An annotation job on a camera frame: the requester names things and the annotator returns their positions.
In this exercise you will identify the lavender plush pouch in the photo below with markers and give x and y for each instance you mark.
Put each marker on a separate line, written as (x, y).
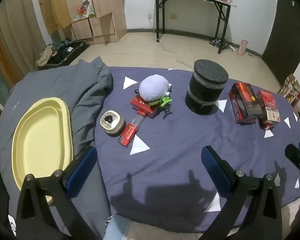
(153, 87)

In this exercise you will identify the wooden wardrobe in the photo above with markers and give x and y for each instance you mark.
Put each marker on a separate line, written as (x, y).
(105, 5)

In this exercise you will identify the pink bottle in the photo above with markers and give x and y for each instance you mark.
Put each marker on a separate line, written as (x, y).
(242, 47)

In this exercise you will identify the light blue cloth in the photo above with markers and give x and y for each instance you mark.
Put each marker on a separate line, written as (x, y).
(117, 230)

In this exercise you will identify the red tube lighter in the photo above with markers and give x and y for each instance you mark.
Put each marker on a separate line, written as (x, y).
(127, 135)

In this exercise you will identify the pile of clothes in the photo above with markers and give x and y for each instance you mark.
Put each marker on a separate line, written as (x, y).
(220, 42)

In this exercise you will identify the grey blanket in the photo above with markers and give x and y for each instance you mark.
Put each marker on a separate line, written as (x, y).
(87, 87)

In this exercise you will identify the wall socket with white plug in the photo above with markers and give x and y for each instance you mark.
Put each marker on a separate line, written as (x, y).
(150, 17)

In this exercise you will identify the red and silver cigarette box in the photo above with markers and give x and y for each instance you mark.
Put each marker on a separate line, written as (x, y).
(267, 105)

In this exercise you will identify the orange curtain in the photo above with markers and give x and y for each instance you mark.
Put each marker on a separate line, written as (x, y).
(0, 55)

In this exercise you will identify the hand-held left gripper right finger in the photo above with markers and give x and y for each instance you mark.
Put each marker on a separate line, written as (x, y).
(215, 170)

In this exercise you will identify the purple bedsheet with white triangles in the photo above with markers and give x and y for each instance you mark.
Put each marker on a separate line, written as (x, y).
(180, 140)

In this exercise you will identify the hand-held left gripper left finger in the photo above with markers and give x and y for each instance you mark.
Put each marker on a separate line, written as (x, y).
(82, 170)

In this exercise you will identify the printed cardboard box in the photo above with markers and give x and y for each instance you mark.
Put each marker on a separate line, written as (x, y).
(290, 87)

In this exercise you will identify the dark door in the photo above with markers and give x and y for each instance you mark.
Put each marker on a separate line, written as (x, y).
(285, 30)

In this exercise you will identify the beige garment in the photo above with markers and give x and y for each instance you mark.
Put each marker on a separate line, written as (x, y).
(46, 56)

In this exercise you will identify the beige curtain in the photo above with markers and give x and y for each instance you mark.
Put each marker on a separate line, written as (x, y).
(17, 37)

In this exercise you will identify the round metal tin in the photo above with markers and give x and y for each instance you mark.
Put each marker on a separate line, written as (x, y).
(115, 127)

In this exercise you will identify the clutter of wardrobe shelf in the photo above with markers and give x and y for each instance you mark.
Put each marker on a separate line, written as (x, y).
(85, 8)

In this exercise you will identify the open black suitcase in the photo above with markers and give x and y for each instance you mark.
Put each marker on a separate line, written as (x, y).
(75, 52)

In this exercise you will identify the yellow plastic basin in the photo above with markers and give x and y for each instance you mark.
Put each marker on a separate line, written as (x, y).
(40, 142)

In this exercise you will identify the plaid cloth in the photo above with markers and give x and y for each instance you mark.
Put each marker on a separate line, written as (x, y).
(107, 225)

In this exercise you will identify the large red cigarette box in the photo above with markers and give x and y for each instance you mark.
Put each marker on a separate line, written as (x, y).
(242, 100)

